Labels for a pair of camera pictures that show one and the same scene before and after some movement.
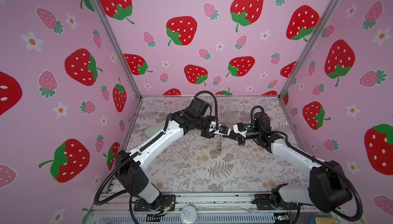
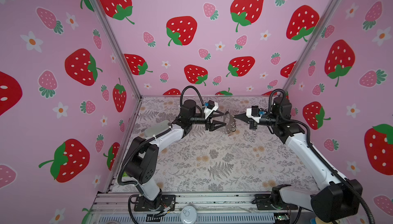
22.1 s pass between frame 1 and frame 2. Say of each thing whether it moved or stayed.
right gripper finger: moved
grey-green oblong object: stayed
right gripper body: moved
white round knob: stayed
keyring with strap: moved
